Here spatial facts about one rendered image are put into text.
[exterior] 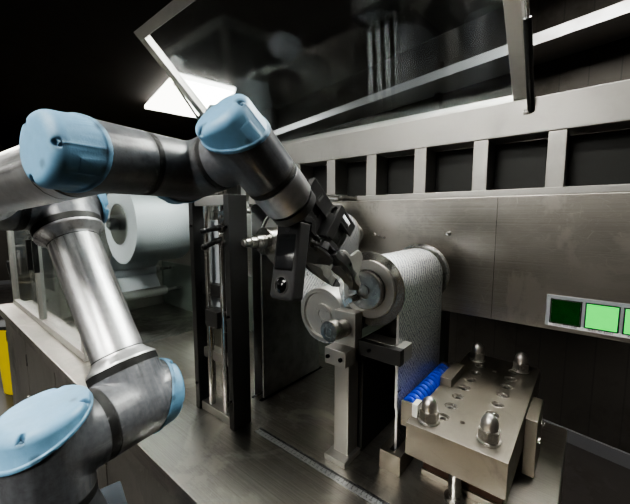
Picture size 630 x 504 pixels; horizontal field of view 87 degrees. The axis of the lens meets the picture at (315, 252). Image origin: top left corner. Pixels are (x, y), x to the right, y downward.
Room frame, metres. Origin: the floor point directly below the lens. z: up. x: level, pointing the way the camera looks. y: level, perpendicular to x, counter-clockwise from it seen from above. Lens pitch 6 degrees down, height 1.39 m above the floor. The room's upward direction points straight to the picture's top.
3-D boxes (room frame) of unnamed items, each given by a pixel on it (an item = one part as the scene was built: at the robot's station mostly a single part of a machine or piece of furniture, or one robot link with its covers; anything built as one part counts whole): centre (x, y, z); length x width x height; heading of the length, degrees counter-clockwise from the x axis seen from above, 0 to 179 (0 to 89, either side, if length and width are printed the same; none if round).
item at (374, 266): (0.74, -0.19, 1.25); 0.26 x 0.12 x 0.12; 141
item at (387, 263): (0.65, -0.11, 1.25); 0.15 x 0.01 x 0.15; 51
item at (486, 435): (0.51, -0.28, 1.05); 0.04 x 0.04 x 0.04
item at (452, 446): (0.66, -0.35, 1.00); 0.40 x 0.16 x 0.06; 141
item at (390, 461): (0.71, -0.23, 0.92); 0.28 x 0.04 x 0.04; 141
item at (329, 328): (0.61, -0.03, 1.18); 0.04 x 0.02 x 0.04; 51
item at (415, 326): (0.70, -0.23, 1.11); 0.23 x 0.01 x 0.18; 141
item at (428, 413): (0.56, -0.20, 1.05); 0.04 x 0.04 x 0.04
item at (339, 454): (0.64, -0.06, 1.05); 0.06 x 0.05 x 0.31; 141
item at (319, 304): (0.82, -0.10, 1.18); 0.26 x 0.12 x 0.12; 141
